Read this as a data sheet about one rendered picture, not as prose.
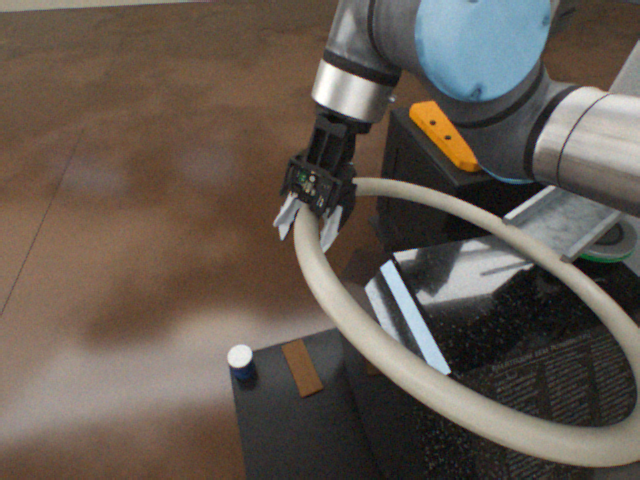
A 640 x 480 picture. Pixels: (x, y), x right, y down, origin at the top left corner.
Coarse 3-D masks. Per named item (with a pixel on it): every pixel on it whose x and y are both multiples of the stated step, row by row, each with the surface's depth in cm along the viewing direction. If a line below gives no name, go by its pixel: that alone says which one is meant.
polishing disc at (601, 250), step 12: (612, 228) 99; (624, 228) 99; (600, 240) 96; (612, 240) 96; (624, 240) 96; (636, 240) 96; (588, 252) 94; (600, 252) 93; (612, 252) 93; (624, 252) 93
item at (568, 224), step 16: (544, 192) 71; (560, 192) 77; (528, 208) 69; (544, 208) 75; (560, 208) 75; (576, 208) 75; (592, 208) 75; (608, 208) 75; (512, 224) 68; (528, 224) 71; (544, 224) 71; (560, 224) 71; (576, 224) 71; (592, 224) 72; (608, 224) 66; (544, 240) 68; (560, 240) 68; (576, 240) 68; (592, 240) 65; (528, 256) 66; (576, 256) 64
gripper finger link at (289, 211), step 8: (288, 200) 53; (296, 200) 53; (288, 208) 52; (296, 208) 54; (280, 216) 51; (288, 216) 54; (280, 224) 53; (288, 224) 55; (280, 232) 56; (288, 232) 56
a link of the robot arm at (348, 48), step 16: (352, 0) 36; (368, 0) 33; (336, 16) 38; (352, 16) 36; (336, 32) 38; (352, 32) 37; (336, 48) 38; (352, 48) 37; (368, 48) 37; (336, 64) 39; (352, 64) 38; (368, 64) 38; (384, 64) 38; (368, 80) 39; (384, 80) 39
